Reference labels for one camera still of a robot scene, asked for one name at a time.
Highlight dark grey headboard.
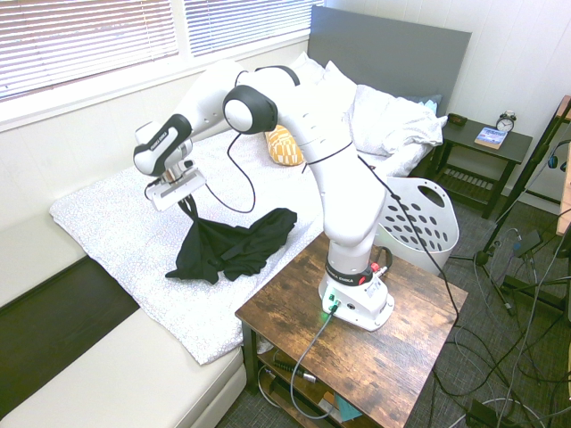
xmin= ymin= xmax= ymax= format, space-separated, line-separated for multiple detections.
xmin=307 ymin=4 xmax=473 ymax=115

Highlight grey base cable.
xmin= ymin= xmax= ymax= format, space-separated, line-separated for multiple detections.
xmin=289 ymin=306 xmax=341 ymax=421

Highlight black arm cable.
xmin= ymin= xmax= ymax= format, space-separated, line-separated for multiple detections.
xmin=186 ymin=66 xmax=463 ymax=344

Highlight rustic wooden side table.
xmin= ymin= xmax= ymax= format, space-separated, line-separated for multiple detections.
xmin=235 ymin=232 xmax=469 ymax=428

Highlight black power adapter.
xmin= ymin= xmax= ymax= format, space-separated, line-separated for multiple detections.
xmin=512 ymin=229 xmax=544 ymax=259

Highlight white bed mattress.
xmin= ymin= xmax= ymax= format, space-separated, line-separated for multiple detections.
xmin=0 ymin=307 xmax=248 ymax=428

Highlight black camera stand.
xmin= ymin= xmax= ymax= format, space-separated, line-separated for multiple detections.
xmin=449 ymin=95 xmax=571 ymax=317

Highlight white window blind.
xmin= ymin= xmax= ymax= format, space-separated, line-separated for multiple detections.
xmin=0 ymin=0 xmax=180 ymax=103
xmin=183 ymin=0 xmax=313 ymax=58

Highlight white perforated laundry basket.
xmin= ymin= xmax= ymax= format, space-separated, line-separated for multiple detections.
xmin=375 ymin=177 xmax=460 ymax=276

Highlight teal paper note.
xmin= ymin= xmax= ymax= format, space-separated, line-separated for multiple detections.
xmin=335 ymin=395 xmax=363 ymax=423

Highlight white patterned bed duvet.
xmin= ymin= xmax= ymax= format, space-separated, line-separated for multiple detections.
xmin=48 ymin=127 xmax=380 ymax=366

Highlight yellow patterned cushion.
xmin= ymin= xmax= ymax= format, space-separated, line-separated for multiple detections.
xmin=263 ymin=125 xmax=305 ymax=168

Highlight light wooden desk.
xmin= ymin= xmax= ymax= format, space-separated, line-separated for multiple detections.
xmin=556 ymin=169 xmax=571 ymax=238

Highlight black alarm clock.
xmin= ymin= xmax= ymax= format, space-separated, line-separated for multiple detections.
xmin=495 ymin=110 xmax=517 ymax=134

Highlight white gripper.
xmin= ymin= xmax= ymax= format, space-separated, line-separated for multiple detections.
xmin=144 ymin=172 xmax=208 ymax=218

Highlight white pillows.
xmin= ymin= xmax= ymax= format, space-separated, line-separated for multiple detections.
xmin=350 ymin=83 xmax=449 ymax=161

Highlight blue headphones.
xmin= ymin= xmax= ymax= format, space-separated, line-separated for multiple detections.
xmin=547 ymin=141 xmax=568 ymax=173

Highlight blue book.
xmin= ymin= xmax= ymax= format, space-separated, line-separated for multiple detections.
xmin=474 ymin=126 xmax=510 ymax=152

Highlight black nightstand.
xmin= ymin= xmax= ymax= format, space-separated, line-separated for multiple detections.
xmin=410 ymin=113 xmax=534 ymax=220

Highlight black garment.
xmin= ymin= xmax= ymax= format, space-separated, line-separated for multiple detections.
xmin=164 ymin=205 xmax=299 ymax=285

